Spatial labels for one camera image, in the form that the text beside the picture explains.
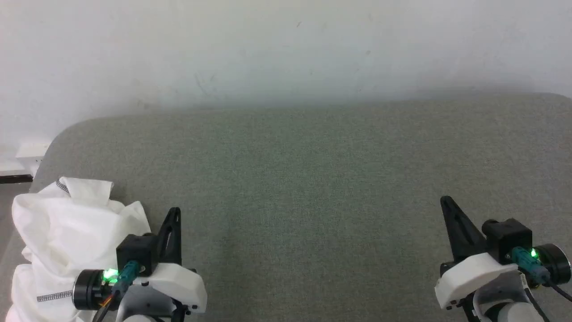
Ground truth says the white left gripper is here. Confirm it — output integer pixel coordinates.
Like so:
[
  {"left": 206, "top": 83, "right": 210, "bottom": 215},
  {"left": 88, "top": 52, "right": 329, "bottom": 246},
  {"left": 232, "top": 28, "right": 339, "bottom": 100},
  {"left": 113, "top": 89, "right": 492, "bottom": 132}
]
[{"left": 133, "top": 207, "right": 208, "bottom": 322}]

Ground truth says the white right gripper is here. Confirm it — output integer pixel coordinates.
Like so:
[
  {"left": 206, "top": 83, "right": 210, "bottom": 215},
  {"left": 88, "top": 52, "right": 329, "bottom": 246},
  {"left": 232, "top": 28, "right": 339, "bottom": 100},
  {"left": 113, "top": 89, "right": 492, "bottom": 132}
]
[{"left": 434, "top": 195, "right": 520, "bottom": 322}]

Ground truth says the white shirt with grey stitching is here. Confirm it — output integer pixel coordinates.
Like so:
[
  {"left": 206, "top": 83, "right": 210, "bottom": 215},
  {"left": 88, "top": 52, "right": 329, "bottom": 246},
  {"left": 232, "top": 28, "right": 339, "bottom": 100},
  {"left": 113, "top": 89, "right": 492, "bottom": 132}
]
[{"left": 4, "top": 177, "right": 151, "bottom": 322}]

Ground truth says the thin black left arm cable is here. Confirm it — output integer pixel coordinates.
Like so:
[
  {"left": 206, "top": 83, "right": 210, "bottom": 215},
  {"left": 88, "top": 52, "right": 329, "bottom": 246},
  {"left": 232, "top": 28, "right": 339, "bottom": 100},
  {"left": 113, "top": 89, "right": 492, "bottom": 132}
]
[{"left": 92, "top": 293, "right": 118, "bottom": 322}]

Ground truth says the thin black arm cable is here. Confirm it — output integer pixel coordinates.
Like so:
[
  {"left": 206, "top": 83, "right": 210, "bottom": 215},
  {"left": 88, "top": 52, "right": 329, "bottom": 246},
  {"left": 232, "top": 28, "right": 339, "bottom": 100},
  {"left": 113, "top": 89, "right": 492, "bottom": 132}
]
[
  {"left": 546, "top": 278, "right": 572, "bottom": 303},
  {"left": 92, "top": 293, "right": 118, "bottom": 322}
]

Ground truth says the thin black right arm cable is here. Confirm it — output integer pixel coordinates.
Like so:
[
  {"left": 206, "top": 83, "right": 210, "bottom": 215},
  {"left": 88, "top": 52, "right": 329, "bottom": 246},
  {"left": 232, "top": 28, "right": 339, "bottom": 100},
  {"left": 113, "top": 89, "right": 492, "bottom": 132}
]
[{"left": 546, "top": 278, "right": 572, "bottom": 303}]

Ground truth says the white wall socket box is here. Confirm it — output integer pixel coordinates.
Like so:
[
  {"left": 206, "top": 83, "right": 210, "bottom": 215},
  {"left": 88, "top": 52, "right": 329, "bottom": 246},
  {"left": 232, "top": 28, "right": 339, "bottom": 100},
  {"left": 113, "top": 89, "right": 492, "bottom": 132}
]
[{"left": 0, "top": 142, "right": 50, "bottom": 176}]

